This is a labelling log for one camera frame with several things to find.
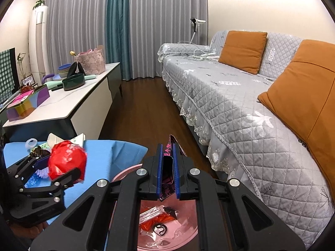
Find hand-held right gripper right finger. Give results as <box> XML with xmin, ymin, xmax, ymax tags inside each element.
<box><xmin>172</xmin><ymin>144</ymin><xmax>307</xmax><ymax>251</ymax></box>

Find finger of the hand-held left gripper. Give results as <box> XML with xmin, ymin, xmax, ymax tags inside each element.
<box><xmin>22</xmin><ymin>167</ymin><xmax>81</xmax><ymax>203</ymax></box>
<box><xmin>6</xmin><ymin>155</ymin><xmax>51</xmax><ymax>186</ymax></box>

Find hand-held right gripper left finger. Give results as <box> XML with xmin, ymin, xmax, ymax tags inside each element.
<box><xmin>30</xmin><ymin>144</ymin><xmax>163</xmax><ymax>251</ymax></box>

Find blue plastic wrapper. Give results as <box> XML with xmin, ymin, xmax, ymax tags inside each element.
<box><xmin>25</xmin><ymin>174</ymin><xmax>41</xmax><ymax>189</ymax></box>

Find red plastic bag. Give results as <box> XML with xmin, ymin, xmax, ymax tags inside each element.
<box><xmin>48</xmin><ymin>140</ymin><xmax>87</xmax><ymax>182</ymax></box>

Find lavender foam net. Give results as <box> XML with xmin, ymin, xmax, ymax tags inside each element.
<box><xmin>35</xmin><ymin>167</ymin><xmax>50</xmax><ymax>179</ymax></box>

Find black pink packet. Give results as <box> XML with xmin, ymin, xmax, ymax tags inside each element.
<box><xmin>160</xmin><ymin>134</ymin><xmax>187</xmax><ymax>202</ymax></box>

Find dark floral wrapper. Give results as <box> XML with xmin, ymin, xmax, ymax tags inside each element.
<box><xmin>31</xmin><ymin>146</ymin><xmax>51</xmax><ymax>159</ymax></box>

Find cream paper clamshell box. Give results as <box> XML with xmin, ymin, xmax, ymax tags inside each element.
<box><xmin>47</xmin><ymin>133</ymin><xmax>86</xmax><ymax>148</ymax></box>

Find clear plastic packaging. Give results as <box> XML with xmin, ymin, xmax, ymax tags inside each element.
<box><xmin>140</xmin><ymin>206</ymin><xmax>164</xmax><ymax>224</ymax></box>

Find orange-red crinkled wrapper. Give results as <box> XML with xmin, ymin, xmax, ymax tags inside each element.
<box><xmin>140</xmin><ymin>213</ymin><xmax>174</xmax><ymax>231</ymax></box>

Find pink plastic bin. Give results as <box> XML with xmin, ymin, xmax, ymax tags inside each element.
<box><xmin>103</xmin><ymin>163</ymin><xmax>199</xmax><ymax>251</ymax></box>

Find black strap ring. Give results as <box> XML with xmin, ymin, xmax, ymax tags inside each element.
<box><xmin>153</xmin><ymin>223</ymin><xmax>168</xmax><ymax>237</ymax></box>

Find colourful tin box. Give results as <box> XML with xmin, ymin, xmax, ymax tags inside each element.
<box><xmin>6</xmin><ymin>85</ymin><xmax>51</xmax><ymax>122</ymax></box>

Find pink card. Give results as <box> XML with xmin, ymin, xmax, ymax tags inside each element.
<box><xmin>6</xmin><ymin>90</ymin><xmax>34</xmax><ymax>109</ymax></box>

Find white coffee table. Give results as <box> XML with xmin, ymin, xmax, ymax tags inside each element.
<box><xmin>3</xmin><ymin>62</ymin><xmax>123</xmax><ymax>142</ymax></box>

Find grey quilted sofa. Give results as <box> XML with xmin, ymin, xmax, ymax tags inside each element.
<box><xmin>158</xmin><ymin>30</ymin><xmax>335</xmax><ymax>215</ymax></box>

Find mint green cloth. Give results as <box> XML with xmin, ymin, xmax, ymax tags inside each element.
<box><xmin>43</xmin><ymin>74</ymin><xmax>98</xmax><ymax>89</ymax></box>

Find dark green bowl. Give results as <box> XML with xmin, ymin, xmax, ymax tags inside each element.
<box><xmin>62</xmin><ymin>73</ymin><xmax>86</xmax><ymax>91</ymax></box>

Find green checked cloth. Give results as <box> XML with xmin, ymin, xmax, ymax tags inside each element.
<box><xmin>0</xmin><ymin>50</ymin><xmax>15</xmax><ymax>98</ymax></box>

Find black television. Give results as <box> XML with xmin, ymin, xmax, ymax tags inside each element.
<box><xmin>0</xmin><ymin>47</ymin><xmax>20</xmax><ymax>105</ymax></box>

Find bamboo plant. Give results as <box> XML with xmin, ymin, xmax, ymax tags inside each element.
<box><xmin>16</xmin><ymin>53</ymin><xmax>28</xmax><ymax>80</ymax></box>

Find stack of coloured bowls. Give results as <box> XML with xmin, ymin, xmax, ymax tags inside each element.
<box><xmin>52</xmin><ymin>63</ymin><xmax>71</xmax><ymax>82</ymax></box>

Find black folded pouch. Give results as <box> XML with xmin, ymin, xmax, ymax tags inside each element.
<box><xmin>67</xmin><ymin>61</ymin><xmax>85</xmax><ymax>77</ymax></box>

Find pink lace basket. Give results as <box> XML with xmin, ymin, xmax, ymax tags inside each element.
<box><xmin>74</xmin><ymin>47</ymin><xmax>106</xmax><ymax>75</ymax></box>

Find white standing air conditioner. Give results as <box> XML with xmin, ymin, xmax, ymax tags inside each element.
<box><xmin>28</xmin><ymin>5</ymin><xmax>49</xmax><ymax>77</ymax></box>

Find small orange cushion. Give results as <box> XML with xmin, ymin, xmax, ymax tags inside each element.
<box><xmin>218</xmin><ymin>31</ymin><xmax>268</xmax><ymax>75</ymax></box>

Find white floor lamp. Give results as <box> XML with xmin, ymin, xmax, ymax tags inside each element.
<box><xmin>190</xmin><ymin>17</ymin><xmax>206</xmax><ymax>45</ymax></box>

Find teal curtain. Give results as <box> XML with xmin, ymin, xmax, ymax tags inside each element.
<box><xmin>106</xmin><ymin>0</ymin><xmax>131</xmax><ymax>80</ymax></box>

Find grey curtain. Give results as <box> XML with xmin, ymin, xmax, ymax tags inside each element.
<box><xmin>44</xmin><ymin>0</ymin><xmax>113</xmax><ymax>76</ymax></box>
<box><xmin>123</xmin><ymin>0</ymin><xmax>208</xmax><ymax>79</ymax></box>

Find large orange cushion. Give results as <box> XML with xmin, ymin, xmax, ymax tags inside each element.
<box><xmin>258</xmin><ymin>40</ymin><xmax>335</xmax><ymax>189</ymax></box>

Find white cables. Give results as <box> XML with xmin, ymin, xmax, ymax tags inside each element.
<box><xmin>178</xmin><ymin>40</ymin><xmax>220</xmax><ymax>60</ymax></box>

